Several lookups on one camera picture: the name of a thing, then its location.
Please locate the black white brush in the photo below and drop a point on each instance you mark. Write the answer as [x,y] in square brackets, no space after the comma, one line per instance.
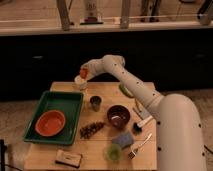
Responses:
[137,127]

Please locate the green plastic tray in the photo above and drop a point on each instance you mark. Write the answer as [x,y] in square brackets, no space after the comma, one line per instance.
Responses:
[70,103]

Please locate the grey spatula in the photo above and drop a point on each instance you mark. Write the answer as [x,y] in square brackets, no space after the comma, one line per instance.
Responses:
[140,110]

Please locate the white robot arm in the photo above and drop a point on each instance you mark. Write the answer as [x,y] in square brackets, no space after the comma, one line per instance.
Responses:
[179,138]

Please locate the orange bowl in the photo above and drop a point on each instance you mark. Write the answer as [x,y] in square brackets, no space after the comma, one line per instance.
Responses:
[50,123]

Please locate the small dark metal cup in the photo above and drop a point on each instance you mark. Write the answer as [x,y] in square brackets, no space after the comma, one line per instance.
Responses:
[95,102]

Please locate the white paper cup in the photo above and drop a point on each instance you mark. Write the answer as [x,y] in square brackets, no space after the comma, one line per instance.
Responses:
[80,83]

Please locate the bunch of dark grapes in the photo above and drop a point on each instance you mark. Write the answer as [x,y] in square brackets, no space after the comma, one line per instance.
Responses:
[89,130]

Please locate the green cucumber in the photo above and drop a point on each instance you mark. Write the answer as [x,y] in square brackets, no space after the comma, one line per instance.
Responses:
[125,91]

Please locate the silver fork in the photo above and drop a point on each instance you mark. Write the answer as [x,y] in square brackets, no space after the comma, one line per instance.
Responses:
[134,151]

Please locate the dark brown bowl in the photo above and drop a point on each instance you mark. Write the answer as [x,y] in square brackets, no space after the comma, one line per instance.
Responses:
[118,116]

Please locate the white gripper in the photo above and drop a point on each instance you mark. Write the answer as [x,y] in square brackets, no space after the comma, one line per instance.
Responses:
[95,68]

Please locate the wooden block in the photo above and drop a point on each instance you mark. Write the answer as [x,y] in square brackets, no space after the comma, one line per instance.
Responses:
[67,158]

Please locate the red apple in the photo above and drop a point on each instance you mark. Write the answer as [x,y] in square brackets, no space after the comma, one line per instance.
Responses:
[84,72]

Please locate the green plastic cup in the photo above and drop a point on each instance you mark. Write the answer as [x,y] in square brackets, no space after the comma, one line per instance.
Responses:
[113,152]

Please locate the blue grey sponge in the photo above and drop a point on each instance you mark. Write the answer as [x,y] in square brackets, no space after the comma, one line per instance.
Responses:
[123,140]

